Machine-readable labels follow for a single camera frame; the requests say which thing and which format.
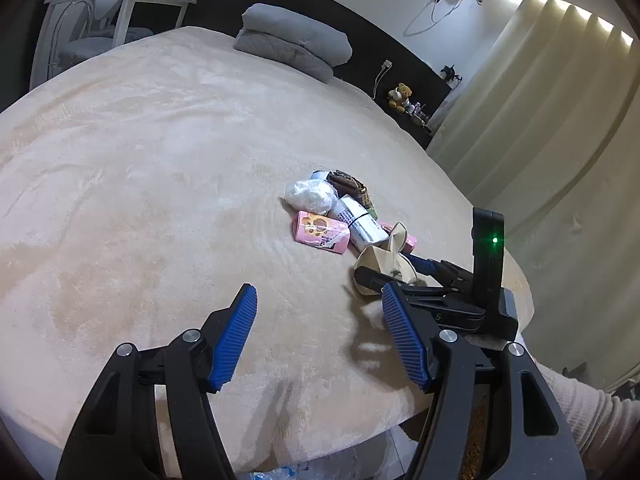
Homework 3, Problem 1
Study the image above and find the pink paw print packet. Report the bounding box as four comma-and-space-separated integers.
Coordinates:
292, 210, 351, 256

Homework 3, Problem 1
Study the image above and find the beige paper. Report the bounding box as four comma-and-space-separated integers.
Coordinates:
354, 222, 418, 302

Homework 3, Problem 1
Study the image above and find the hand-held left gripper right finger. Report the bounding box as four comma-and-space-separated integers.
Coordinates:
381, 281, 587, 480

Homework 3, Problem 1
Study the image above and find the white table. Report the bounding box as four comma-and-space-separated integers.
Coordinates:
44, 0, 197, 56

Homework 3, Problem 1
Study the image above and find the cream curtain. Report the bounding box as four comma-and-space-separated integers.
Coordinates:
425, 0, 640, 393

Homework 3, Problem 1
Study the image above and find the white phone charger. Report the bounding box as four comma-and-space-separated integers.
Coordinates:
372, 59, 393, 102

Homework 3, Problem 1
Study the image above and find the person's right forearm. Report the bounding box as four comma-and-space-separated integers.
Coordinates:
520, 335, 640, 473

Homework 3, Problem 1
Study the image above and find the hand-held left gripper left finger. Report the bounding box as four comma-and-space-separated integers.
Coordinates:
55, 283, 259, 480

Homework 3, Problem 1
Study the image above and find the folded grey quilt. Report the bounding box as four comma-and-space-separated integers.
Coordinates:
234, 3, 352, 84

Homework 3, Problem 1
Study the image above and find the crumpled white plastic bag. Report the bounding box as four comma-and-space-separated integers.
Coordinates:
285, 179, 337, 215

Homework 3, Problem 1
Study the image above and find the brown teddy bear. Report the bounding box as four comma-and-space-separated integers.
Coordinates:
387, 83, 415, 114

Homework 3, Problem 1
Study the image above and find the white chair grey cushion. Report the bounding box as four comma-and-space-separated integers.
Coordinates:
49, 0, 154, 70

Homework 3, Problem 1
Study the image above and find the black nightstand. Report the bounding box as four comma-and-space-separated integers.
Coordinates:
400, 94, 459, 151

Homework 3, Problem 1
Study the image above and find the white wall power cable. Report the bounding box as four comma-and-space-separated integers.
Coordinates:
402, 0, 482, 37

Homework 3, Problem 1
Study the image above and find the small pink packet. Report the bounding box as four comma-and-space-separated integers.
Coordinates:
378, 220, 419, 254

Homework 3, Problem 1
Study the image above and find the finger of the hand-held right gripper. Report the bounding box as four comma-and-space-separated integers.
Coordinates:
410, 255, 476, 292
354, 268, 482, 312

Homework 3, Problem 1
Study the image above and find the white wet wipes packet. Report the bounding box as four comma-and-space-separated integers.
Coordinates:
327, 195, 391, 252

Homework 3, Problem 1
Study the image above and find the brown snack wrapper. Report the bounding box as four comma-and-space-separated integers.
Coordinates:
327, 170, 369, 199

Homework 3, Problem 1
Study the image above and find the black headboard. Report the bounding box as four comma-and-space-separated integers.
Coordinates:
162, 0, 454, 107

